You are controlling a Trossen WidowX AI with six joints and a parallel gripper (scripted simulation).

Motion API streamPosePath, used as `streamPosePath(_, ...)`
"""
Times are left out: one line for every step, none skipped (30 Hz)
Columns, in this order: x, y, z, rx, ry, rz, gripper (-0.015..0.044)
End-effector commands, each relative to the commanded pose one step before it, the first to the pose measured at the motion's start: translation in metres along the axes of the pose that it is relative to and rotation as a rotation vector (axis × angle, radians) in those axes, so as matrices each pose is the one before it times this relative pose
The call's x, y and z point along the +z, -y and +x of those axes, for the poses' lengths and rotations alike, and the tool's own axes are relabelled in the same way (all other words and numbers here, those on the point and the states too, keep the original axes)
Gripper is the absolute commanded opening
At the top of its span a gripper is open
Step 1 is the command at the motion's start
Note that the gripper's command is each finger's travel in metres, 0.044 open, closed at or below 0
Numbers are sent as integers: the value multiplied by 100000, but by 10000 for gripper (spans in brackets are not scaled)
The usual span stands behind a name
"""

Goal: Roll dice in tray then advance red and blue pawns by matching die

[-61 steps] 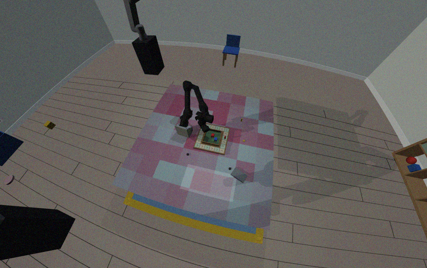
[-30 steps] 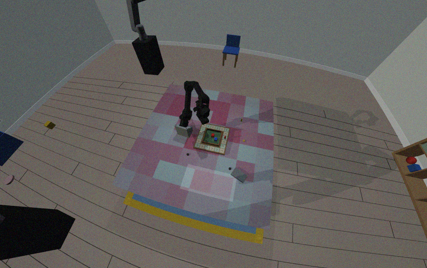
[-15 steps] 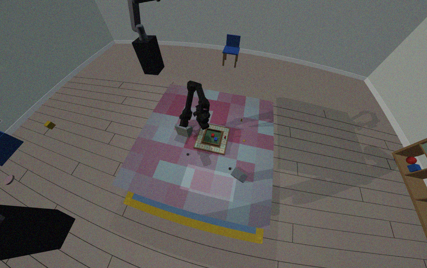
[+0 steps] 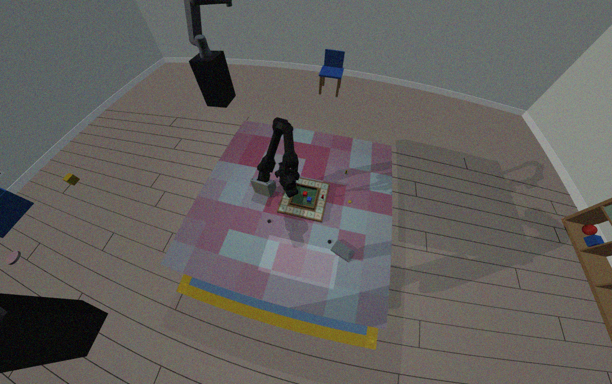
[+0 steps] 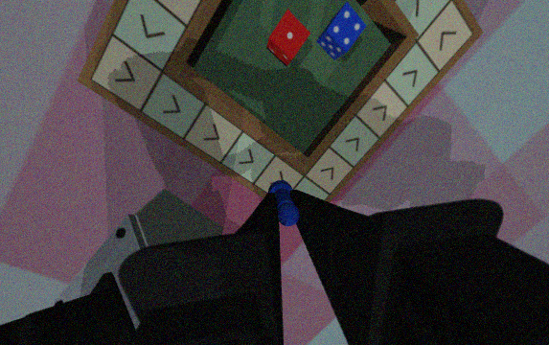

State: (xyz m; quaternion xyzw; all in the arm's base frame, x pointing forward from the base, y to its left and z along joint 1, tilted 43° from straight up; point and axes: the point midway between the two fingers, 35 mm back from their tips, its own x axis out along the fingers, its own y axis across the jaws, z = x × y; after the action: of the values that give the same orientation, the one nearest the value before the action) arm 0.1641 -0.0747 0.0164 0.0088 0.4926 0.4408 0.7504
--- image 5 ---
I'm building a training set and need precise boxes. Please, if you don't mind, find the red die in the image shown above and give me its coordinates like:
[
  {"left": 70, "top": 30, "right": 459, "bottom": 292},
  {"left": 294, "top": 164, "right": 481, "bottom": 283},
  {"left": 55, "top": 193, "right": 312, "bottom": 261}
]
[{"left": 266, "top": 10, "right": 310, "bottom": 67}]

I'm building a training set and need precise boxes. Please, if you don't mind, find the wooden tray with green floor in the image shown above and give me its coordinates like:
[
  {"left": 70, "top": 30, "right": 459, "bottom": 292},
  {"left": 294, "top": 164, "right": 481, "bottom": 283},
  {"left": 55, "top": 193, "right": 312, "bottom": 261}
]
[{"left": 91, "top": 0, "right": 474, "bottom": 200}]

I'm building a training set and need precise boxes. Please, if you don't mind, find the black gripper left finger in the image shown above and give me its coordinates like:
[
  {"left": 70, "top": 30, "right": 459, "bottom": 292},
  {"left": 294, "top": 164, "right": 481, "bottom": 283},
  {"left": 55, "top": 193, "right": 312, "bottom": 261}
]
[{"left": 118, "top": 193, "right": 284, "bottom": 345}]

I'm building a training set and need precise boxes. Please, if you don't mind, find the blue pawn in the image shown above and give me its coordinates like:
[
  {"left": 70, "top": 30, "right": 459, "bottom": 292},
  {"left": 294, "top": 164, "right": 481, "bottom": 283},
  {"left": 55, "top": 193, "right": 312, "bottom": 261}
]
[{"left": 268, "top": 180, "right": 300, "bottom": 226}]

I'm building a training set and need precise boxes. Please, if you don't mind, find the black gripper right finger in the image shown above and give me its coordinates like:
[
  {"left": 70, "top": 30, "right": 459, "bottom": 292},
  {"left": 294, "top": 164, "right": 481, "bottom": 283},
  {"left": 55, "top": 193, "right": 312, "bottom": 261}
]
[{"left": 290, "top": 190, "right": 503, "bottom": 345}]

